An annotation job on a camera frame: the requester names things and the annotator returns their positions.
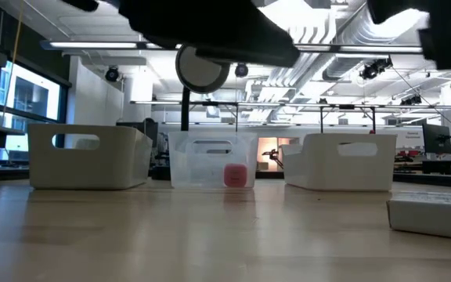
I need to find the distant black frame rig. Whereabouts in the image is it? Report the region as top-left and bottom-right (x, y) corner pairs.
(131, 100), (377, 134)

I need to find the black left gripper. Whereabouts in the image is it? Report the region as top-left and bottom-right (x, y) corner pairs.
(117, 0), (301, 68)

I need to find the black background monitor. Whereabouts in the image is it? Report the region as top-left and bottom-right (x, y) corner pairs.
(422, 124), (451, 155)

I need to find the overhead light bar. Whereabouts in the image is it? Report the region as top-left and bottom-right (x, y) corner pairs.
(40, 39), (451, 55)

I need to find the white product box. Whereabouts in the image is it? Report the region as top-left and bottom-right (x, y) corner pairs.
(386, 190), (451, 241)

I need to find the black ceiling mounted device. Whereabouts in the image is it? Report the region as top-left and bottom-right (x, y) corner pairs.
(360, 57), (393, 81)

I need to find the black desk lamp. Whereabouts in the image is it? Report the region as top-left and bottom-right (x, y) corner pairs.
(175, 44), (231, 132)

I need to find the yellow hanging cord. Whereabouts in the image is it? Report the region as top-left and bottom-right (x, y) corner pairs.
(2, 0), (23, 123)

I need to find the dark background desk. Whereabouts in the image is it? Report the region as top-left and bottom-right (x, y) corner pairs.
(392, 158), (451, 189)

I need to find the white plastic bin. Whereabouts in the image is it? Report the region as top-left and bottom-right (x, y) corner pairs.
(28, 124), (154, 191)
(280, 132), (398, 192)

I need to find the pink wall charger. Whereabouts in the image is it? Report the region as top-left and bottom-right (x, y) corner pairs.
(223, 163), (249, 188)

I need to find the clear plastic bin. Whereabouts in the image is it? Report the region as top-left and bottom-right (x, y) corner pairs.
(168, 131), (258, 190)

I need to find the silver ceiling duct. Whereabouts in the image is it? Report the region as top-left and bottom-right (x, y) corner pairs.
(321, 0), (426, 81)

